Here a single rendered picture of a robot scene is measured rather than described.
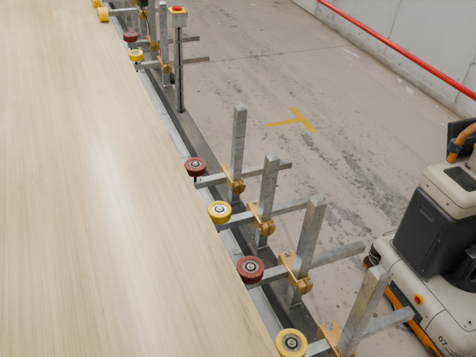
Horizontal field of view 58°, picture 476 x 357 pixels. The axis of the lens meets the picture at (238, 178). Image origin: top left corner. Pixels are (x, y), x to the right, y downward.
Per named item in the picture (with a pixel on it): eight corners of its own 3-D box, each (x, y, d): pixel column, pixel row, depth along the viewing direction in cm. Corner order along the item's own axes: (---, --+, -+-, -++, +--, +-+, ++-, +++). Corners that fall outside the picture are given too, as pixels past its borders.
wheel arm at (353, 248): (358, 246, 144) (360, 239, 141) (363, 254, 141) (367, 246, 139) (239, 284, 129) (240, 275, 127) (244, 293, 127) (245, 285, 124)
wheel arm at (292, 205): (319, 199, 161) (321, 190, 158) (324, 205, 159) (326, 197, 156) (211, 227, 147) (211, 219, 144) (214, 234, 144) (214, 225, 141)
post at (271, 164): (260, 252, 161) (275, 150, 130) (264, 259, 158) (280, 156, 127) (251, 255, 159) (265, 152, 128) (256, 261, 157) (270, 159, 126)
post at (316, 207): (293, 299, 141) (321, 192, 110) (298, 308, 138) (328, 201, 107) (284, 303, 140) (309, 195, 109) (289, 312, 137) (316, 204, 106)
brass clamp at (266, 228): (259, 208, 156) (261, 197, 152) (275, 234, 146) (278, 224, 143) (244, 212, 154) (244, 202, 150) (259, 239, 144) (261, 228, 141)
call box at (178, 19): (182, 23, 198) (182, 6, 193) (187, 28, 193) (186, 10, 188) (168, 24, 196) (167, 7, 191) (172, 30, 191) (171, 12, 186)
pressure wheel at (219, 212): (210, 242, 143) (210, 218, 135) (204, 225, 148) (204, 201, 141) (232, 237, 145) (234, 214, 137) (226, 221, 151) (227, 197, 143)
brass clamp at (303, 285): (292, 258, 138) (294, 248, 135) (312, 292, 129) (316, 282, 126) (275, 264, 136) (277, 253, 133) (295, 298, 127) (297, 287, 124)
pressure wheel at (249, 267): (247, 304, 125) (251, 281, 118) (229, 287, 129) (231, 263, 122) (265, 290, 130) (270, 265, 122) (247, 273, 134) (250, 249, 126)
